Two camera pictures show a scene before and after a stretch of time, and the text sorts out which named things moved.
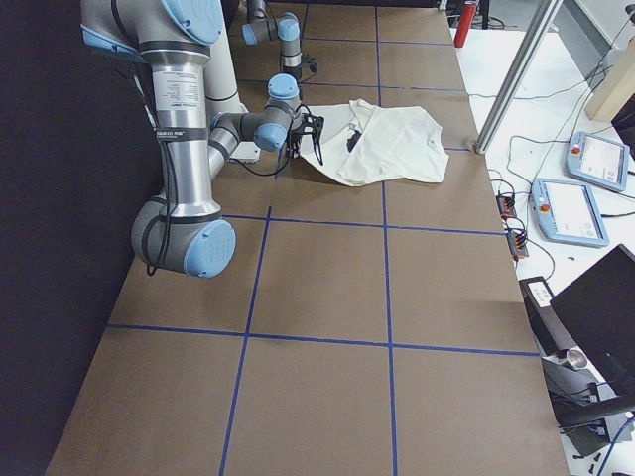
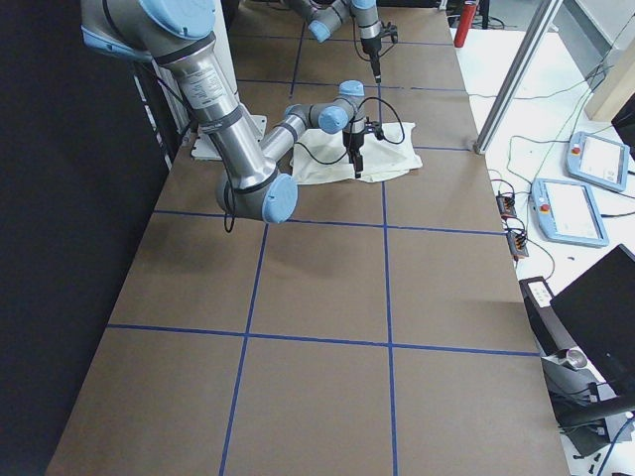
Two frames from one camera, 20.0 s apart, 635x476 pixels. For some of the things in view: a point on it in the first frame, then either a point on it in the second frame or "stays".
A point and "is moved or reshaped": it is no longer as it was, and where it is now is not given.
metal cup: (576, 358) stays
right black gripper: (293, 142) to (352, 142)
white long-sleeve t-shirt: (362, 144) is moved or reshaped
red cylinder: (464, 23) stays
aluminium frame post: (522, 66) stays
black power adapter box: (549, 329) stays
